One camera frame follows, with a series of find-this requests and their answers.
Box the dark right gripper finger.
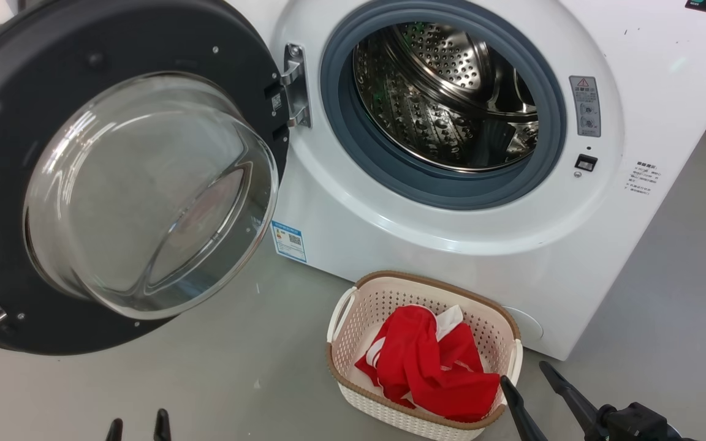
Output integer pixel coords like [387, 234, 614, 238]
[500, 375, 548, 441]
[539, 361, 605, 439]

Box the blue energy label sticker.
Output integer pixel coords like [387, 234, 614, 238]
[271, 220, 308, 264]

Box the steel perforated washer drum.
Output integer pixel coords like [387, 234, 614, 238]
[353, 21, 541, 172]

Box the grey warning label sticker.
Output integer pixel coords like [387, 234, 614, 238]
[569, 75, 602, 138]

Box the round white filter cover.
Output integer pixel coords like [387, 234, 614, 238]
[503, 306, 544, 344]

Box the cream perforated laundry basket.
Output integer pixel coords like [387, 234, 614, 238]
[327, 271, 523, 441]

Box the white washing machine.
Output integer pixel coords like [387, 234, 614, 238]
[224, 0, 706, 362]

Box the red garment with white trim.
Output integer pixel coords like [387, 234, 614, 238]
[355, 304, 502, 423]

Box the dark round washing machine door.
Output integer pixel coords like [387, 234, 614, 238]
[0, 0, 290, 356]

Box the grey rubber door gasket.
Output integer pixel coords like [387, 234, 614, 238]
[319, 0, 568, 212]

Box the metal door hinge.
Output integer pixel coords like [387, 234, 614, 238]
[281, 43, 312, 129]

